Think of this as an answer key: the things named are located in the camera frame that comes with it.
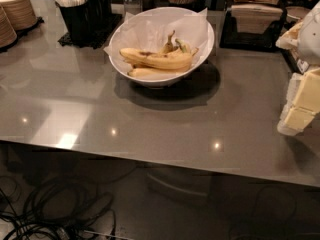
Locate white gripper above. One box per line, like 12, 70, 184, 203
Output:
277, 2, 320, 136

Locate yellow banana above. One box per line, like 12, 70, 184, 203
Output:
127, 67, 184, 78
119, 48, 198, 70
159, 31, 191, 54

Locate white bowl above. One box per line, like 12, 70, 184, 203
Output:
108, 6, 216, 88

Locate white paper liner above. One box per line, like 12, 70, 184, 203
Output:
105, 7, 215, 75

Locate black cutlery holder back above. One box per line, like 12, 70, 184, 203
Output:
88, 0, 112, 31

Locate black cutlery holder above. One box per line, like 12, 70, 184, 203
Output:
88, 0, 112, 31
58, 2, 91, 45

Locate black cutlery holder front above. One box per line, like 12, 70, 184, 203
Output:
58, 2, 91, 45

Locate black mat under holders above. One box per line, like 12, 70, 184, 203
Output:
58, 14, 122, 49

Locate stack of paper plates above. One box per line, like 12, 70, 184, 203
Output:
0, 6, 17, 48

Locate black cables on floor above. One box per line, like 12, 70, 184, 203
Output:
0, 175, 118, 240

